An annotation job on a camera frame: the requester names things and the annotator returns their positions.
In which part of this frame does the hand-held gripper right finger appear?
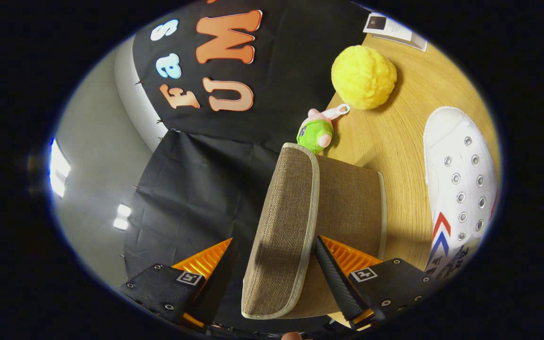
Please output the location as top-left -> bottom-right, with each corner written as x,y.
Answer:
315,235 -> 435,331

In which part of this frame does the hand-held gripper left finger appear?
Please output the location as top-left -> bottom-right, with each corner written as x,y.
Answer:
117,238 -> 239,331

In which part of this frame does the brown fabric storage box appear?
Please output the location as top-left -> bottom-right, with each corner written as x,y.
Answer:
242,143 -> 388,321

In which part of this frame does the white striped canvas shoe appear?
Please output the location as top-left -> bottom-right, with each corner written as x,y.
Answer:
423,106 -> 499,280

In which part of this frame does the black backdrop cloth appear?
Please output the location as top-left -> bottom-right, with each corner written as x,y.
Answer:
122,0 -> 381,326

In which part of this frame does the small ceiling light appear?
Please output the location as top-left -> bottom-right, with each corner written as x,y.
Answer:
113,203 -> 132,231

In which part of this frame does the pink and green plush toy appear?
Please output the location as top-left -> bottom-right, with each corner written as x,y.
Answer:
297,104 -> 350,154

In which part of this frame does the large ceiling light panel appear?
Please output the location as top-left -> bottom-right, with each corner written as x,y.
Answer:
48,138 -> 72,198

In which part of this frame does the yellow plush ball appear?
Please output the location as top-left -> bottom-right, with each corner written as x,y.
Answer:
331,45 -> 398,111

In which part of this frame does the white book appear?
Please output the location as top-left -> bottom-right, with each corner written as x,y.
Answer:
363,12 -> 428,52

